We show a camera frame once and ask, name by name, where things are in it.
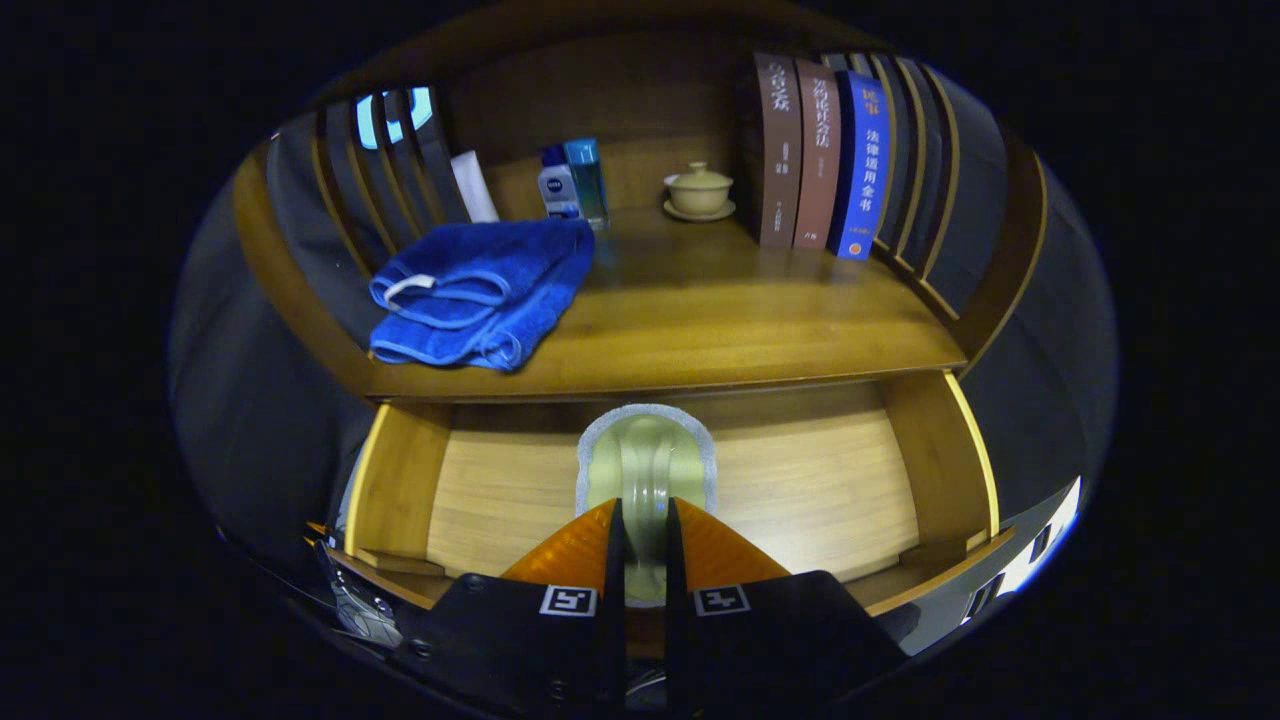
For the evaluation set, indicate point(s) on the dark brown book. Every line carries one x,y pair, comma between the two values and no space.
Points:
778,150

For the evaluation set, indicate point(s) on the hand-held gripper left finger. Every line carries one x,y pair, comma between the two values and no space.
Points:
615,560

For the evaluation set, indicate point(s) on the blue book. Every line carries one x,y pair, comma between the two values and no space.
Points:
865,170

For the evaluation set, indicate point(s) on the beige lidded teacup with saucer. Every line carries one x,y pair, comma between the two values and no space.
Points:
699,192

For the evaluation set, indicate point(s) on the wooden cabinet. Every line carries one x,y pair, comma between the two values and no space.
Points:
640,100

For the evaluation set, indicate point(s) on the wooden drawer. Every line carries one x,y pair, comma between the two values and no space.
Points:
820,490

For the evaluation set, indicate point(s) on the teal bottle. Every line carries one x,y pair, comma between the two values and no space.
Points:
588,185

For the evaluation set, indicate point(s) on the white bottle with blue cap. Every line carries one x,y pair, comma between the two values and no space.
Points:
556,190

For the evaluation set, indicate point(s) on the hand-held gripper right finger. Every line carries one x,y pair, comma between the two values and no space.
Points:
676,560

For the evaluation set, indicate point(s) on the blue towel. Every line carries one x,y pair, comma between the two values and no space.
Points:
480,290

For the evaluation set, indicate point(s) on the wooden countertop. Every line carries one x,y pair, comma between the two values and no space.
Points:
720,310

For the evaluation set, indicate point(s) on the white tube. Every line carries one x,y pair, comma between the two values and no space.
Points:
475,190

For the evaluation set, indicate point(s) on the reddish brown book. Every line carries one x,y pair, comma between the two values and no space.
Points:
818,150

